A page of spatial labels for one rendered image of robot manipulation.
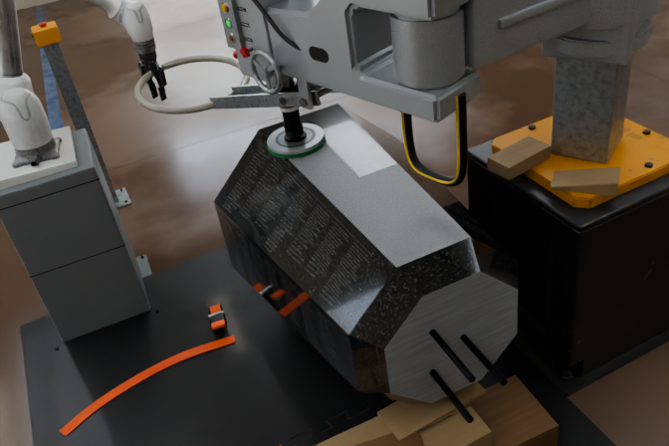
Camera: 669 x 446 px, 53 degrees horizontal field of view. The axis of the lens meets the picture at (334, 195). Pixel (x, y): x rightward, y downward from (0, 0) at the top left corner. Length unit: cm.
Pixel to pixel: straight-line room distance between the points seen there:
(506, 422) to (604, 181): 85
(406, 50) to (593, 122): 81
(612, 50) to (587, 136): 33
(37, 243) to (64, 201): 22
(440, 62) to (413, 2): 18
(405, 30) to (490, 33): 24
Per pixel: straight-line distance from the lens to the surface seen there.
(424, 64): 176
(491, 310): 204
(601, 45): 217
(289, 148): 242
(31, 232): 296
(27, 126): 288
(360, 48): 193
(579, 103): 233
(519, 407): 244
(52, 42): 373
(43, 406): 306
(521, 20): 191
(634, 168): 240
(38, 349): 333
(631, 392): 272
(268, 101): 241
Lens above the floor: 205
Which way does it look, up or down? 34 degrees down
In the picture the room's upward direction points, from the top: 9 degrees counter-clockwise
